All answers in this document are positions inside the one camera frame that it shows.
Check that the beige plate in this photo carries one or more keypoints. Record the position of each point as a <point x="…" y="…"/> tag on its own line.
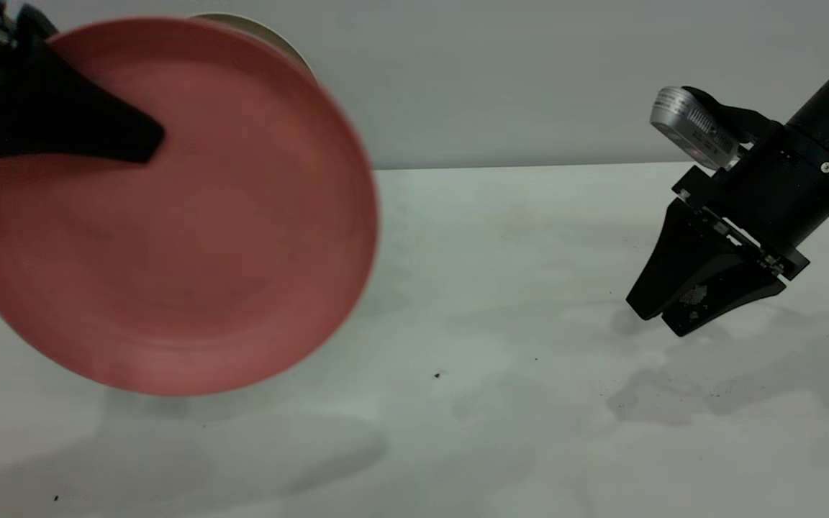
<point x="263" y="30"/>

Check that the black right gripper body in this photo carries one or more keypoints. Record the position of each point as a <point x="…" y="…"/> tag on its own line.
<point x="774" y="194"/>

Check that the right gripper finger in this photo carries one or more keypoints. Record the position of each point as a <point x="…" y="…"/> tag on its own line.
<point x="731" y="288"/>
<point x="677" y="266"/>

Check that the pink round plate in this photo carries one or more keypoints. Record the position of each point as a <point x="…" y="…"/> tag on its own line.
<point x="206" y="252"/>

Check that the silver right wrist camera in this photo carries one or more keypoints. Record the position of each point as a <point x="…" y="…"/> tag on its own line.
<point x="688" y="122"/>

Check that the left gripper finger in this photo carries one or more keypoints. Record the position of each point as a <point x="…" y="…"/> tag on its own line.
<point x="62" y="115"/>

